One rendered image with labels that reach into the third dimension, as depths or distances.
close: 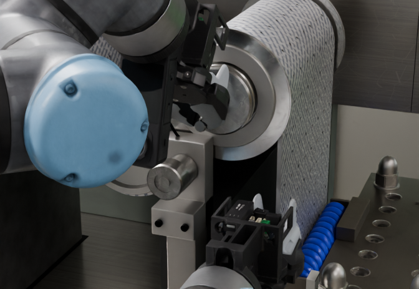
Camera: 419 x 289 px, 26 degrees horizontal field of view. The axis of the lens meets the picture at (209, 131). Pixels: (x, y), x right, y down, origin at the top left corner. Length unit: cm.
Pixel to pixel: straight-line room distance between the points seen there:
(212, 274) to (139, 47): 22
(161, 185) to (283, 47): 21
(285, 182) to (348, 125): 215
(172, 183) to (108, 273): 43
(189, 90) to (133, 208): 67
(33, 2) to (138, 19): 9
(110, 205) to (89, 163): 97
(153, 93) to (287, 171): 27
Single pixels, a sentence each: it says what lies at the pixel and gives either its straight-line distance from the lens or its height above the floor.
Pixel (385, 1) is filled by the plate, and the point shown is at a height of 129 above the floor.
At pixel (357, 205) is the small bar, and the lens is 121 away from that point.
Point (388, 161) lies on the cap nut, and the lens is 129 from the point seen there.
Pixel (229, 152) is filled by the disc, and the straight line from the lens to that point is 99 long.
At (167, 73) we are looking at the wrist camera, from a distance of 79.
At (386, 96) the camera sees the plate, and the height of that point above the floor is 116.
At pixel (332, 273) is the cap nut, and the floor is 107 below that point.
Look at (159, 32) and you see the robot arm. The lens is 74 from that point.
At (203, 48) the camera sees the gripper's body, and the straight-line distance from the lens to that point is 82.
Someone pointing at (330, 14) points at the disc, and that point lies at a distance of 118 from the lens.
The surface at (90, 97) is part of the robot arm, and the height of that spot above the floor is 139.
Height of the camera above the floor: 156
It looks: 21 degrees down
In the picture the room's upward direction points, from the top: straight up
